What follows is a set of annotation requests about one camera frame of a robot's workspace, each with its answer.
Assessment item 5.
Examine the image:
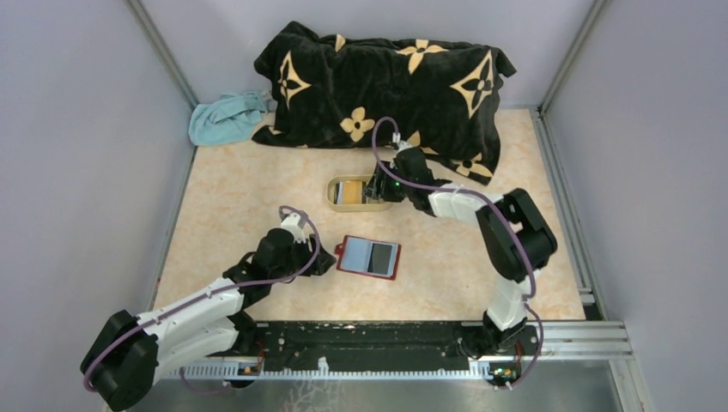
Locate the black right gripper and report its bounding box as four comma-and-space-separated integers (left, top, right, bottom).
363, 160, 415, 203

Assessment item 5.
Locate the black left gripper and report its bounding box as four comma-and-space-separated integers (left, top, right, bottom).
270, 233, 336, 282

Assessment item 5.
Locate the dark grey credit card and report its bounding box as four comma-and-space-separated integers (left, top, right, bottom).
367, 242, 398, 278

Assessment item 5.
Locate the red leather card holder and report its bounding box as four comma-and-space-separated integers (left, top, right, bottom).
335, 235, 402, 281

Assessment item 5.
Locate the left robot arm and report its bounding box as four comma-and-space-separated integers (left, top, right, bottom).
80, 227, 336, 411

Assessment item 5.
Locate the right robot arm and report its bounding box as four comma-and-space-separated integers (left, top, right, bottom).
366, 148, 558, 354

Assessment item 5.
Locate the beige oval tray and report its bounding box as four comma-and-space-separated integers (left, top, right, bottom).
325, 175, 392, 213

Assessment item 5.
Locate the black cream patterned blanket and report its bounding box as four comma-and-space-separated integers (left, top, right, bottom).
252, 21, 516, 185

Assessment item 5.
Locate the light blue cloth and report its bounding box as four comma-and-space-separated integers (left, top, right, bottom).
188, 91, 272, 147

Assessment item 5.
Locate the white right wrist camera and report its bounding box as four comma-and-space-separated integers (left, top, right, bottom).
391, 132, 413, 153

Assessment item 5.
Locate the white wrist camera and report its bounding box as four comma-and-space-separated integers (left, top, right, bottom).
391, 132, 413, 153
280, 211, 309, 244

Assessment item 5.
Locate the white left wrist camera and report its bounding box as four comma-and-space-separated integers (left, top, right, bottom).
280, 211, 309, 244

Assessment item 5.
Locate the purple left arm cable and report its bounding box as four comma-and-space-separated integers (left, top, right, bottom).
82, 205, 323, 397

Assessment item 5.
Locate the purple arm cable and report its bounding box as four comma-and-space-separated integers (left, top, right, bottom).
371, 117, 545, 391
82, 205, 323, 397

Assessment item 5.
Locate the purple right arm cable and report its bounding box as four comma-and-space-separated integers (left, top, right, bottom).
371, 117, 545, 391

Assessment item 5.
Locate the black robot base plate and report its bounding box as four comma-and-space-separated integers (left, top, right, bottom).
223, 321, 538, 373

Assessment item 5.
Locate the aluminium frame rail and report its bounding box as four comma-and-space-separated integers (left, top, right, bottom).
116, 321, 634, 381

